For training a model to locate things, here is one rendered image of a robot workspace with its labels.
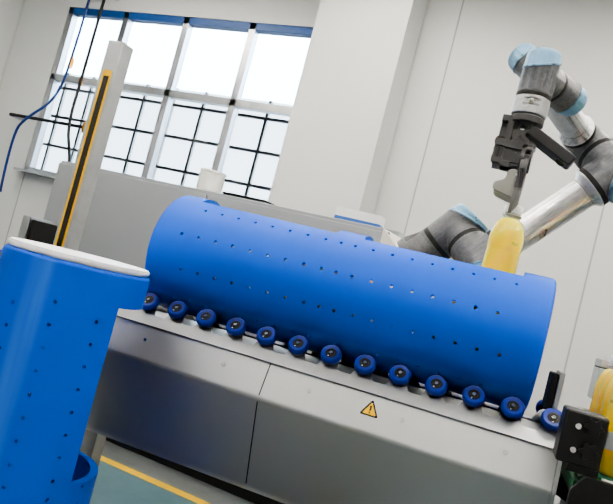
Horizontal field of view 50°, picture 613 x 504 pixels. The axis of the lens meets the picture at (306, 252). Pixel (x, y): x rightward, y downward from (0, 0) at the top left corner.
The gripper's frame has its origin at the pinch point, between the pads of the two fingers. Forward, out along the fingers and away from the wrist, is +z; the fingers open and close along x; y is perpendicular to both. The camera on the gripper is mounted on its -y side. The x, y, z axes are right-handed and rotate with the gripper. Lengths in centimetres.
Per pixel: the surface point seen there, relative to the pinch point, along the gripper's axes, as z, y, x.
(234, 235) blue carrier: 21, 56, 13
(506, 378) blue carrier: 34.5, -7.1, 12.5
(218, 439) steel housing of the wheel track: 65, 47, 11
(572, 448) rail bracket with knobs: 42, -20, 25
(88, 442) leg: 82, 87, -4
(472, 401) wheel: 40.7, -2.2, 12.5
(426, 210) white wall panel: -38, 63, -286
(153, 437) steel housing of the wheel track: 71, 63, 9
